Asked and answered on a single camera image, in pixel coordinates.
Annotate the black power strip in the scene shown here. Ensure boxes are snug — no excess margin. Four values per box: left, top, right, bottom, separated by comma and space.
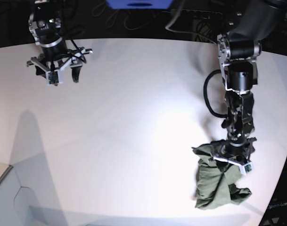
180, 9, 222, 20

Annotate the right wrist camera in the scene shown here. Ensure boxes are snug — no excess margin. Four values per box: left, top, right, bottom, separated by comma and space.
46, 71, 63, 86

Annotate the green t-shirt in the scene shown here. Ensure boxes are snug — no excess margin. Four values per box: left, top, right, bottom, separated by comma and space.
192, 140, 252, 210

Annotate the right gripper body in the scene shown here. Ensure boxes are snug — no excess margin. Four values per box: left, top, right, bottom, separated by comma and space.
26, 48, 92, 73

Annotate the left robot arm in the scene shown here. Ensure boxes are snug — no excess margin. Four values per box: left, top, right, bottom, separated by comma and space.
203, 0, 287, 175

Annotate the blue box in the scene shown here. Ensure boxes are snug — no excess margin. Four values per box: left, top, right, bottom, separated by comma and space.
106, 0, 173, 9

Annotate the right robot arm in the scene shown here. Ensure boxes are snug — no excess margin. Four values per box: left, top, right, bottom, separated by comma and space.
26, 0, 93, 86

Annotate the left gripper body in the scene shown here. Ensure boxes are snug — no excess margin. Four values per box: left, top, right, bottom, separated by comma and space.
211, 137, 257, 168

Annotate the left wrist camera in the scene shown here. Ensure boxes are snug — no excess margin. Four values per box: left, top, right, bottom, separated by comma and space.
240, 161, 254, 176

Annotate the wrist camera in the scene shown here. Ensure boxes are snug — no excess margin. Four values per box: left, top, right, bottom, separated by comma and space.
240, 161, 254, 176
46, 71, 63, 86

